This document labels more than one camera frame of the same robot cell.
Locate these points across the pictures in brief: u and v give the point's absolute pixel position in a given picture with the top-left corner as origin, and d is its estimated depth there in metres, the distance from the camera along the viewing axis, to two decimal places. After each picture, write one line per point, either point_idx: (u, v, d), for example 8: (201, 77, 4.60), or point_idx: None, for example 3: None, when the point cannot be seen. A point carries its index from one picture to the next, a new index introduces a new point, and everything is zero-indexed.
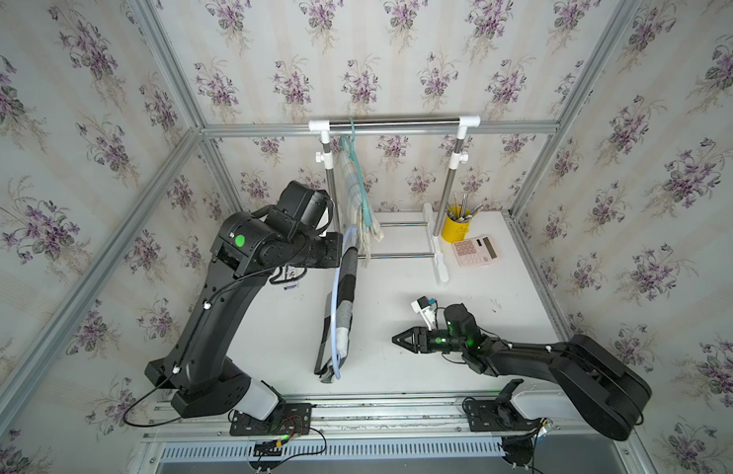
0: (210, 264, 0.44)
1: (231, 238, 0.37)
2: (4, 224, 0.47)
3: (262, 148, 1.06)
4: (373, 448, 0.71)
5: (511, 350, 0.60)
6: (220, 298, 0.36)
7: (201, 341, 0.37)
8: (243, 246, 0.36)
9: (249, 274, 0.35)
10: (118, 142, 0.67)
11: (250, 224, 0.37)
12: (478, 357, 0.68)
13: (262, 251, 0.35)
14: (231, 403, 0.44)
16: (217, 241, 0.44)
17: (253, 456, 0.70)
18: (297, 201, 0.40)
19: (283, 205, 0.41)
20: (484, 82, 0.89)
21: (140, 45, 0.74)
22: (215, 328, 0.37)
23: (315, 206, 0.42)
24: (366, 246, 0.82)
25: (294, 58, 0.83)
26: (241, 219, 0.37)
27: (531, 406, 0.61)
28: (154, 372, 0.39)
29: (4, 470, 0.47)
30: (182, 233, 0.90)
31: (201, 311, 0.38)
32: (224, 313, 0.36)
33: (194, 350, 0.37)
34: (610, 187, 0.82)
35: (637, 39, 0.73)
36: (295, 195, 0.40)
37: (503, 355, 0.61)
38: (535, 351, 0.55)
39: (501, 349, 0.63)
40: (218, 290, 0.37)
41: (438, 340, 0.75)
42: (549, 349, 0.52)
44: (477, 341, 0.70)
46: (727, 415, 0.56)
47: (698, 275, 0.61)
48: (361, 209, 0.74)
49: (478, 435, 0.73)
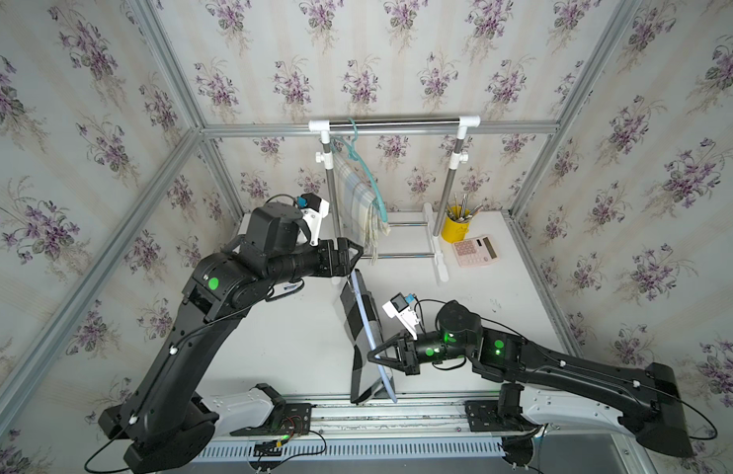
0: (182, 306, 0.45)
1: (204, 280, 0.36)
2: (4, 224, 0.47)
3: (262, 148, 1.06)
4: (373, 448, 0.71)
5: (567, 371, 0.47)
6: (187, 345, 0.35)
7: (164, 387, 0.35)
8: (216, 288, 0.35)
9: (219, 318, 0.34)
10: (118, 142, 0.67)
11: (223, 266, 0.37)
12: (497, 362, 0.51)
13: (234, 295, 0.35)
14: (190, 453, 0.41)
16: (190, 282, 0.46)
17: (253, 456, 0.70)
18: (263, 234, 0.38)
19: (251, 238, 0.39)
20: (484, 82, 0.89)
21: (140, 45, 0.74)
22: (182, 373, 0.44)
23: (283, 233, 0.39)
24: (373, 241, 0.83)
25: (294, 58, 0.83)
26: (216, 262, 0.37)
27: (547, 415, 0.60)
28: (108, 422, 0.36)
29: (4, 470, 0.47)
30: (182, 233, 0.90)
31: (167, 357, 0.36)
32: (194, 357, 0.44)
33: (154, 398, 0.35)
34: (610, 187, 0.82)
35: (636, 39, 0.73)
36: (261, 225, 0.37)
37: (561, 377, 0.47)
38: (614, 381, 0.45)
39: (547, 367, 0.48)
40: (186, 335, 0.36)
41: (430, 352, 0.55)
42: (633, 380, 0.44)
44: (490, 342, 0.54)
46: (727, 415, 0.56)
47: (698, 275, 0.61)
48: (373, 206, 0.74)
49: (479, 435, 0.73)
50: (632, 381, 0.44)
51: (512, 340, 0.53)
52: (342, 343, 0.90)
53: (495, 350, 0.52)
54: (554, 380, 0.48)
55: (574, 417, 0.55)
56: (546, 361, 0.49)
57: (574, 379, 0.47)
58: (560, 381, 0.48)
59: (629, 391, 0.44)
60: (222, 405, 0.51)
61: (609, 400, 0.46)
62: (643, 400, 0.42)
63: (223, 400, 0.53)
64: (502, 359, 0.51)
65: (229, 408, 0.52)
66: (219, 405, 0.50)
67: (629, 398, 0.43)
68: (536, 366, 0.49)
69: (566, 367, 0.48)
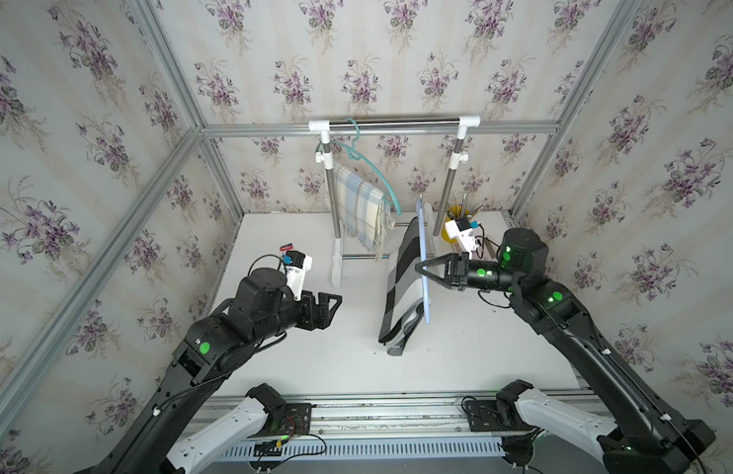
0: (170, 368, 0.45)
1: (196, 345, 0.40)
2: (4, 224, 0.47)
3: (262, 148, 1.06)
4: (373, 448, 0.71)
5: (607, 364, 0.43)
6: (172, 405, 0.38)
7: (138, 451, 0.37)
8: (206, 353, 0.39)
9: (206, 380, 0.38)
10: (118, 142, 0.67)
11: (215, 330, 0.41)
12: (536, 303, 0.48)
13: (222, 358, 0.39)
14: None
16: (181, 345, 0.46)
17: (253, 456, 0.70)
18: (250, 300, 0.42)
19: (239, 302, 0.43)
20: (484, 82, 0.89)
21: (140, 45, 0.74)
22: (161, 433, 0.37)
23: (267, 298, 0.43)
24: (380, 238, 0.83)
25: (294, 58, 0.83)
26: (207, 325, 0.41)
27: (541, 417, 0.60)
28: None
29: (4, 470, 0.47)
30: (182, 233, 0.90)
31: (148, 418, 0.38)
32: (177, 418, 0.38)
33: (127, 461, 0.36)
34: (610, 187, 0.82)
35: (636, 39, 0.73)
36: (247, 293, 0.42)
37: (595, 360, 0.43)
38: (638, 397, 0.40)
39: (587, 345, 0.44)
40: (172, 396, 0.38)
41: (481, 274, 0.54)
42: (663, 412, 0.39)
44: (548, 288, 0.50)
46: (727, 415, 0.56)
47: (698, 275, 0.61)
48: (382, 202, 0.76)
49: (478, 435, 0.73)
50: (662, 412, 0.39)
51: (575, 303, 0.47)
52: (342, 342, 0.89)
53: (548, 297, 0.48)
54: (580, 355, 0.45)
55: (565, 430, 0.55)
56: (592, 340, 0.44)
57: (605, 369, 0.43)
58: (585, 359, 0.45)
59: (652, 416, 0.39)
60: (194, 450, 0.49)
61: (614, 402, 0.43)
62: (657, 432, 0.38)
63: (195, 442, 0.51)
64: (549, 307, 0.47)
65: (203, 452, 0.50)
66: (191, 449, 0.49)
67: (643, 421, 0.40)
68: (577, 335, 0.45)
69: (611, 360, 0.43)
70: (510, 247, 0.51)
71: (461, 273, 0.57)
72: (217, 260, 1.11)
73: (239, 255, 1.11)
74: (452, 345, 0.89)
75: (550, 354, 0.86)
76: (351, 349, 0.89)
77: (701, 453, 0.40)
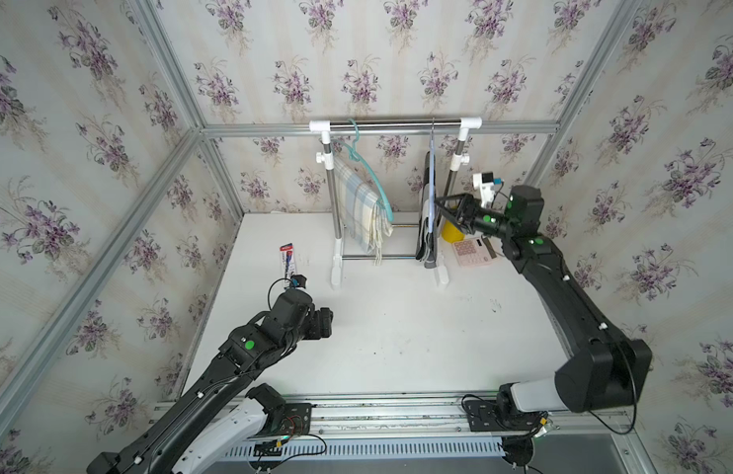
0: (213, 360, 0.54)
1: (241, 342, 0.49)
2: (4, 224, 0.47)
3: (262, 148, 1.06)
4: (373, 448, 0.71)
5: (566, 285, 0.50)
6: (216, 389, 0.45)
7: (178, 431, 0.42)
8: (251, 350, 0.49)
9: (248, 371, 0.46)
10: (118, 142, 0.67)
11: (255, 335, 0.51)
12: (519, 246, 0.58)
13: (262, 355, 0.48)
14: None
16: (226, 342, 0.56)
17: (253, 456, 0.70)
18: (285, 313, 0.52)
19: (275, 315, 0.53)
20: (484, 82, 0.89)
21: (140, 45, 0.74)
22: (198, 420, 0.43)
23: (296, 314, 0.54)
24: (376, 241, 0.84)
25: (295, 58, 0.84)
26: (250, 329, 0.52)
27: (526, 394, 0.63)
28: (103, 465, 0.39)
29: (3, 470, 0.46)
30: (182, 233, 0.90)
31: (192, 401, 0.44)
32: (213, 405, 0.44)
33: (167, 438, 0.41)
34: (610, 187, 0.82)
35: (637, 39, 0.73)
36: (285, 307, 0.52)
37: (554, 283, 0.52)
38: (582, 309, 0.47)
39: (548, 270, 0.53)
40: (216, 381, 0.45)
41: (487, 219, 0.66)
42: (603, 322, 0.45)
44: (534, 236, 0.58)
46: (727, 415, 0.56)
47: (699, 275, 0.61)
48: (377, 206, 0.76)
49: (478, 435, 0.73)
50: (601, 321, 0.45)
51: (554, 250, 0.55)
52: (343, 342, 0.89)
53: (529, 242, 0.57)
54: (542, 281, 0.55)
55: (542, 395, 0.57)
56: (555, 269, 0.52)
57: (562, 290, 0.50)
58: (545, 283, 0.54)
59: (591, 323, 0.45)
60: (192, 454, 0.50)
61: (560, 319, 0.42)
62: (593, 331, 0.44)
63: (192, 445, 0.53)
64: (529, 251, 0.56)
65: (201, 456, 0.50)
66: (190, 453, 0.50)
67: (582, 325, 0.46)
68: (545, 265, 0.53)
69: (570, 284, 0.50)
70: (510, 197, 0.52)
71: (470, 215, 0.64)
72: (217, 260, 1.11)
73: (239, 255, 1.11)
74: (451, 344, 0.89)
75: (551, 354, 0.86)
76: (352, 348, 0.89)
77: (631, 358, 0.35)
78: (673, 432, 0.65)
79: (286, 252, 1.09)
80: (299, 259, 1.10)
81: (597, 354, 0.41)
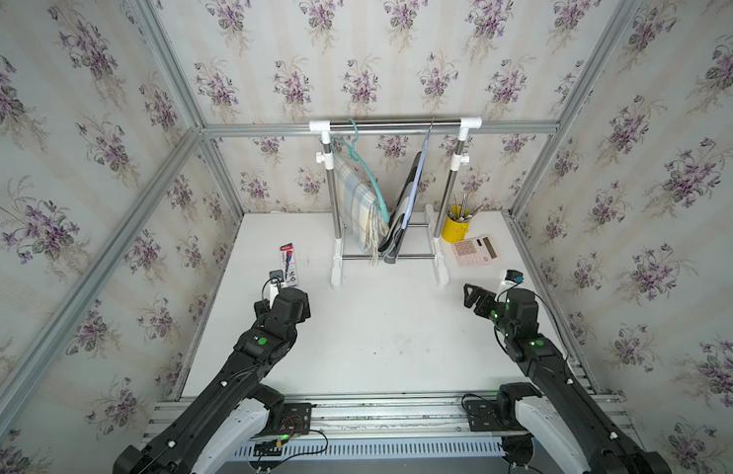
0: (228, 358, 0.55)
1: (253, 339, 0.56)
2: (4, 224, 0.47)
3: (262, 148, 1.06)
4: (373, 448, 0.71)
5: (568, 389, 0.51)
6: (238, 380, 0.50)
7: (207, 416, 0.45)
8: (263, 344, 0.55)
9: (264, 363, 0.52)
10: (118, 142, 0.67)
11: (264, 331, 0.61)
12: (522, 348, 0.61)
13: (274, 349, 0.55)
14: None
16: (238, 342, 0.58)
17: (253, 456, 0.70)
18: (285, 311, 0.58)
19: (275, 314, 0.59)
20: (484, 82, 0.89)
21: (140, 45, 0.74)
22: (225, 405, 0.47)
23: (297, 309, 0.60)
24: (373, 241, 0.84)
25: (294, 58, 0.83)
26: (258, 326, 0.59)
27: (535, 426, 0.60)
28: (131, 457, 0.40)
29: (4, 470, 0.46)
30: (182, 233, 0.90)
31: (215, 391, 0.48)
32: (237, 396, 0.49)
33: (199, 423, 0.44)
34: (610, 187, 0.82)
35: (636, 39, 0.73)
36: (284, 305, 0.58)
37: (558, 386, 0.53)
38: (592, 418, 0.46)
39: (553, 375, 0.54)
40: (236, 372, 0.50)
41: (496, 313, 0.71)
42: (612, 431, 0.44)
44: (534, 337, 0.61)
46: (727, 415, 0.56)
47: (698, 275, 0.61)
48: (374, 206, 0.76)
49: (478, 435, 0.73)
50: (610, 431, 0.44)
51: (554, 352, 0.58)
52: (342, 342, 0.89)
53: (529, 342, 0.60)
54: (550, 386, 0.55)
55: (554, 445, 0.55)
56: (558, 372, 0.54)
57: (568, 395, 0.51)
58: (552, 387, 0.54)
59: (601, 434, 0.44)
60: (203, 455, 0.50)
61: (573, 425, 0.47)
62: (602, 441, 0.44)
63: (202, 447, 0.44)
64: (531, 351, 0.59)
65: (210, 456, 0.50)
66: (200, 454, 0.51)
67: (594, 434, 0.45)
68: (547, 366, 0.55)
69: (573, 387, 0.51)
70: (509, 298, 0.73)
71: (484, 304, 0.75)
72: (217, 260, 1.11)
73: (239, 255, 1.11)
74: (452, 343, 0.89)
75: None
76: (352, 348, 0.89)
77: (646, 472, 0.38)
78: (673, 432, 0.65)
79: (285, 252, 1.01)
80: (299, 259, 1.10)
81: (610, 468, 0.40)
